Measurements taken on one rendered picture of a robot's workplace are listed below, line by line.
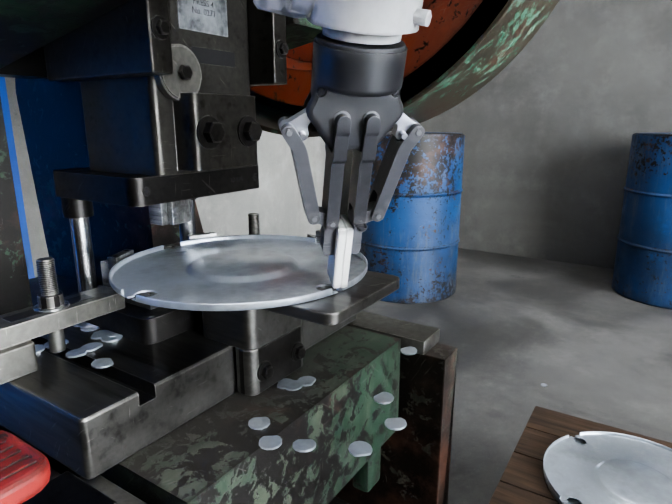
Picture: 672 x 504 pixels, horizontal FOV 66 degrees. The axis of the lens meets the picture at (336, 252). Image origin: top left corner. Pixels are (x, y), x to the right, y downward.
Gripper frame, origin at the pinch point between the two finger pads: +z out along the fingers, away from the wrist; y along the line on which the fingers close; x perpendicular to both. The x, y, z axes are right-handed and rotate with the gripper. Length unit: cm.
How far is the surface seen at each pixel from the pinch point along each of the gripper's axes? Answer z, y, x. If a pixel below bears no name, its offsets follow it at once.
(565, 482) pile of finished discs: 48, 43, -1
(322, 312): 1.9, -3.1, -6.9
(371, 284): 4.0, 3.7, -0.5
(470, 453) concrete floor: 100, 58, 40
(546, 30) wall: 21, 204, 274
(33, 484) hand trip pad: -0.6, -22.6, -22.1
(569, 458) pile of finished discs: 50, 48, 4
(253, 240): 11.3, -6.6, 21.1
